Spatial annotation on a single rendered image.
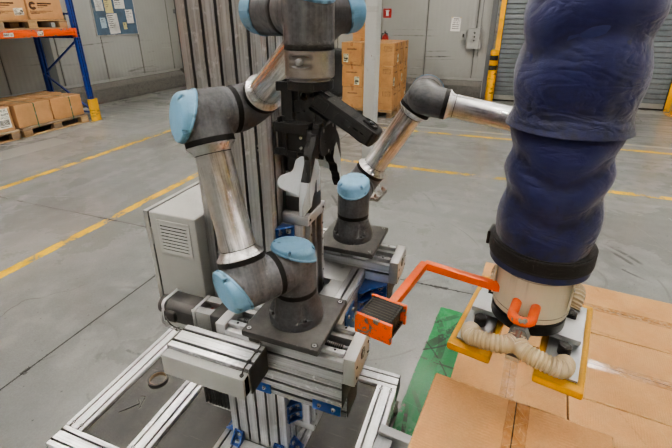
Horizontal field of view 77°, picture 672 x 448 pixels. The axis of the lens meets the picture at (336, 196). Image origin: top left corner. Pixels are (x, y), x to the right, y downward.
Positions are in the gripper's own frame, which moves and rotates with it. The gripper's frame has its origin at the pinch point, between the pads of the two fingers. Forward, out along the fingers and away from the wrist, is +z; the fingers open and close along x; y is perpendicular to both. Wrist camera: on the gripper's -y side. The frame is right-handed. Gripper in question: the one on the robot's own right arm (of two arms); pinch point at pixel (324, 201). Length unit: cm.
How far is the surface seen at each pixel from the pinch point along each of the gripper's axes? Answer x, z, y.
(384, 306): -13.3, 29.3, -8.4
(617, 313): -133, 98, -91
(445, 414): -15, 57, -24
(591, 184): -28, 1, -45
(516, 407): -23, 57, -40
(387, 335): -7.5, 31.8, -10.6
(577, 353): -29, 42, -50
